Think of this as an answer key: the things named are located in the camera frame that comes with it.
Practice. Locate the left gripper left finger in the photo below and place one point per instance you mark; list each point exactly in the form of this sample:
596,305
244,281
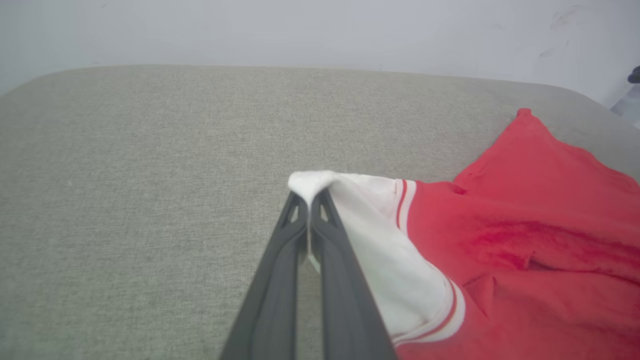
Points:
272,300

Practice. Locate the grey fabric sofa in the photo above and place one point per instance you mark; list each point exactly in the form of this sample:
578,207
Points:
150,200

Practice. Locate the small black object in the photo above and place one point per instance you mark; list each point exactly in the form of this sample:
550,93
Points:
635,75

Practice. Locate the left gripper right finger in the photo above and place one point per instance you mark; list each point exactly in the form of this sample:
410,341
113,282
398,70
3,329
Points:
345,310

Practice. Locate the red and white garment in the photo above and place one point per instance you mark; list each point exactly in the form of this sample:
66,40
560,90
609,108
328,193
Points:
525,250

